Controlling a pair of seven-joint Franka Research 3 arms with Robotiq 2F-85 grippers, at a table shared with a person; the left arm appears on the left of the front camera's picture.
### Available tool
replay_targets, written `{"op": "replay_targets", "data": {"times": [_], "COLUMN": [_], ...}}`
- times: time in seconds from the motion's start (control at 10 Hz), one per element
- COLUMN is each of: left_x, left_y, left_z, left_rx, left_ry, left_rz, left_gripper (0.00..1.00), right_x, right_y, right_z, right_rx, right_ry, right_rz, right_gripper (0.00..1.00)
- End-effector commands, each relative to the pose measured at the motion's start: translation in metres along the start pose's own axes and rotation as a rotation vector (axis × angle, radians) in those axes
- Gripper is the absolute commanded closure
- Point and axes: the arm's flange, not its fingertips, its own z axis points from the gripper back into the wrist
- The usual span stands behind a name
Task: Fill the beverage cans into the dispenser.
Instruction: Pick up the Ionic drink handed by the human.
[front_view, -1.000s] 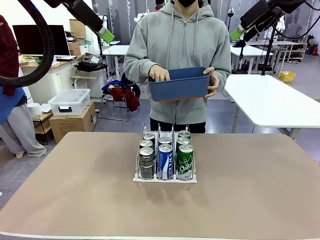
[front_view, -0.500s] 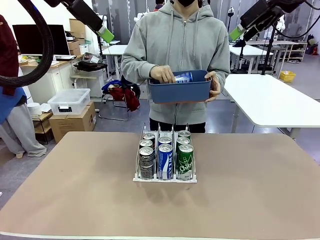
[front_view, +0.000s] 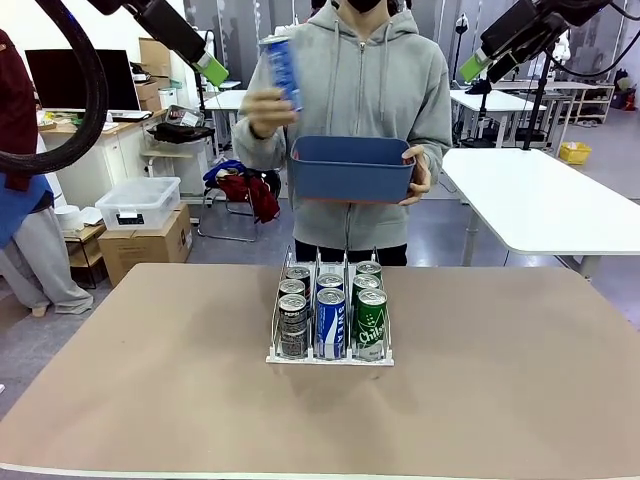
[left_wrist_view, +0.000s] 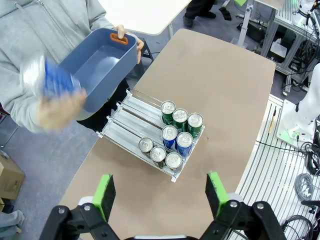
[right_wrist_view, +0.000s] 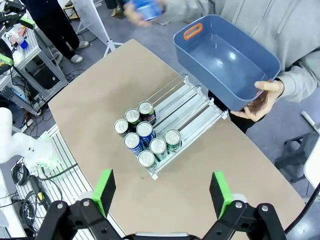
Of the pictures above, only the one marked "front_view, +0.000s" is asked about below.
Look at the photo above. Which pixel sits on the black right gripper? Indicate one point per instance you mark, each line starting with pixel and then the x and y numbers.
pixel 520 27

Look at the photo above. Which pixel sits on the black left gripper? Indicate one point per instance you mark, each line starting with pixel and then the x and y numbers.
pixel 170 27

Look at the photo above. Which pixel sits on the blue Pocari Sweat can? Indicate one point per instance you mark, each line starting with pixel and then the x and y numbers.
pixel 281 65
pixel 331 330
pixel 330 281

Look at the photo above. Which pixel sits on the blue plastic bin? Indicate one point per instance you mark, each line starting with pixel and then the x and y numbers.
pixel 350 175

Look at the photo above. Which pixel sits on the black Pepsi can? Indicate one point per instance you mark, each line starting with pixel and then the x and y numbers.
pixel 292 330
pixel 299 273
pixel 291 286

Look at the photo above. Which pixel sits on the green Chilsung cider can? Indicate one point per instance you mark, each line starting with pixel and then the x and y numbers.
pixel 371 330

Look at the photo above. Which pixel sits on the person's left forearm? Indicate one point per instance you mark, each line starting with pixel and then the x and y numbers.
pixel 437 150

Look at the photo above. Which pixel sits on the person's right forearm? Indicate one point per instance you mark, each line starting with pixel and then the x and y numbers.
pixel 255 150

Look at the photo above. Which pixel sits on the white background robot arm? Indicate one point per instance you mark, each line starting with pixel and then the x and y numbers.
pixel 210 40

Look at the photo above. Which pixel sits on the person's right hand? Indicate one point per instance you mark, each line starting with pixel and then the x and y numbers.
pixel 265 112

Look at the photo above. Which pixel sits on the person's left hand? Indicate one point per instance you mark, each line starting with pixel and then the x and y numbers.
pixel 422 175

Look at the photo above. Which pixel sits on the white background table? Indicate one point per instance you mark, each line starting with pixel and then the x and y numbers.
pixel 500 100
pixel 227 100

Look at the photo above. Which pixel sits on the black light stand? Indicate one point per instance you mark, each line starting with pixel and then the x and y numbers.
pixel 481 115

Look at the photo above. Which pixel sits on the white storage container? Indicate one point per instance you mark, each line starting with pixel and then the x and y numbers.
pixel 168 98

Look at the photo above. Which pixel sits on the patterned flat box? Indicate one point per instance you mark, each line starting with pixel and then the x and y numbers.
pixel 184 116

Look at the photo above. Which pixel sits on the tall flat cardboard box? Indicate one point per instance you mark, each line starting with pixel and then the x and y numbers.
pixel 150 62

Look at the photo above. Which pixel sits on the black tripod stand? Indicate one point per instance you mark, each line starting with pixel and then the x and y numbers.
pixel 537 110

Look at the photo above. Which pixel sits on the black bag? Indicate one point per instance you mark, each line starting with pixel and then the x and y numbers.
pixel 180 132

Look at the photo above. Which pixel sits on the small stacked cardboard box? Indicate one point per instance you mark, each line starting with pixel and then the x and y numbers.
pixel 148 97

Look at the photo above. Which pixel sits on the wooden shelf table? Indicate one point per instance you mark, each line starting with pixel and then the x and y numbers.
pixel 585 100

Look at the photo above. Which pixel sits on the person in grey hoodie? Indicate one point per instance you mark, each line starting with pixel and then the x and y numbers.
pixel 370 90

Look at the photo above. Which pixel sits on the yellow plastic crate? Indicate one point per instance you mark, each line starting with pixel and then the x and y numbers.
pixel 575 153

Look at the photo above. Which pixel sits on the white desk wooden top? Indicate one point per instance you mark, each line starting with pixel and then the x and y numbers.
pixel 120 150

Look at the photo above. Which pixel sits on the dark red cloth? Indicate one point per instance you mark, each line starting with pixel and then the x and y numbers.
pixel 250 190

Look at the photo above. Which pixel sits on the black face mask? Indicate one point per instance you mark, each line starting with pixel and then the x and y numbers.
pixel 367 5

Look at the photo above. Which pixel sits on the white rounded table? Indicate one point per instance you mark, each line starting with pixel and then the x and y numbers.
pixel 540 200

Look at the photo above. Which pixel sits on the black computer monitor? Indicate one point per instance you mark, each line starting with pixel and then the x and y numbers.
pixel 60 80

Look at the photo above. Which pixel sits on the clear plastic storage box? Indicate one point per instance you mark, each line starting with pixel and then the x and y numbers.
pixel 137 205

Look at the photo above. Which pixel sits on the black metal chair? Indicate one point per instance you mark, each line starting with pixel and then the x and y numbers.
pixel 225 232

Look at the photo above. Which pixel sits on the large brown cardboard box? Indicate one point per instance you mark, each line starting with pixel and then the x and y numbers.
pixel 145 250

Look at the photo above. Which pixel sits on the bystander in maroon top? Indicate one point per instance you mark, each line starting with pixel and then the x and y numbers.
pixel 20 100

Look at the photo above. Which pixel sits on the white paper roll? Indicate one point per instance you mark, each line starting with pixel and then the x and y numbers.
pixel 67 218

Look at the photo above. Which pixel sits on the small wooden shelf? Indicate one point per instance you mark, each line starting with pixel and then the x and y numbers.
pixel 87 250

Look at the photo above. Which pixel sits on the green Sprite can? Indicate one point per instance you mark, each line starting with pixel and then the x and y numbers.
pixel 368 268
pixel 366 281

